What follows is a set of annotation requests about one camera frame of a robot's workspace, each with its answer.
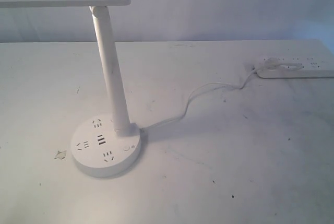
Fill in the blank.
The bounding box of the white desk lamp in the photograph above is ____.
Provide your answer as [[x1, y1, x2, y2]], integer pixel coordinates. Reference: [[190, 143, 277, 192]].
[[1, 0, 141, 178]]

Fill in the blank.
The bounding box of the white plug in strip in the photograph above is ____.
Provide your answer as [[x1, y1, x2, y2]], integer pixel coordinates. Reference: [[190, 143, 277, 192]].
[[263, 57, 279, 69]]

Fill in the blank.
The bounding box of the white power strip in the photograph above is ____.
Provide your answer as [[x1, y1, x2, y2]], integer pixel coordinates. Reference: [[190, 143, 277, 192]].
[[255, 57, 333, 79]]

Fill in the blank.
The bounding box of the white power cord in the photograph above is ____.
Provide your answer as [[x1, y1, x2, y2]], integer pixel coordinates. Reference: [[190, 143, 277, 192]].
[[140, 63, 305, 133]]

